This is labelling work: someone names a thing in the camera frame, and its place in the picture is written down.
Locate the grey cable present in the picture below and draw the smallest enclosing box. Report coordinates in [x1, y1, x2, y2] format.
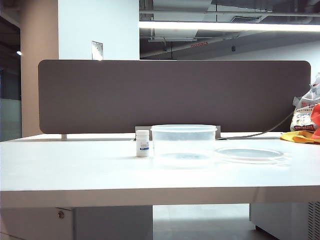
[219, 111, 296, 140]

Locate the round clear plastic lid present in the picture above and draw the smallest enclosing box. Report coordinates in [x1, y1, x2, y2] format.
[214, 146, 292, 165]

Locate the small white medicine bottle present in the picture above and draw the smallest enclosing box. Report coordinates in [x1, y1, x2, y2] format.
[135, 129, 150, 158]

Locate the yellow cloth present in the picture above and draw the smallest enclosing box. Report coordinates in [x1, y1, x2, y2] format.
[279, 129, 320, 145]

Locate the white vented cabinet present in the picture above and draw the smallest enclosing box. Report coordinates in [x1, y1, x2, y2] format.
[249, 201, 320, 240]

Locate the round clear plastic box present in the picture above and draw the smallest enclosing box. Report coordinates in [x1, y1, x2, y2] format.
[150, 124, 218, 167]

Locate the brown fabric desk divider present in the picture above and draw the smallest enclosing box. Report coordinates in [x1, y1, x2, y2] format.
[37, 59, 312, 135]

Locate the ceiling air vent grille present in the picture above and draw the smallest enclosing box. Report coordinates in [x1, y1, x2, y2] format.
[231, 15, 262, 23]

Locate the clear printed snack bag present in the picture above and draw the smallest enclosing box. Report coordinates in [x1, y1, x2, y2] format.
[289, 72, 320, 132]

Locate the long ceiling light strip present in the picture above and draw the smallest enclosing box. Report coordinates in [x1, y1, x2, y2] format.
[139, 21, 320, 33]

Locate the red orange plastic object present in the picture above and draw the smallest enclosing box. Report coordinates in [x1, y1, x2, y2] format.
[309, 103, 320, 140]

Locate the white drawer cabinet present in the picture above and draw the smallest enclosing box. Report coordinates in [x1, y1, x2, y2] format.
[0, 206, 153, 240]

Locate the silver wall plate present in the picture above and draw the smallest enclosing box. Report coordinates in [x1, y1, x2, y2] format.
[91, 40, 104, 61]

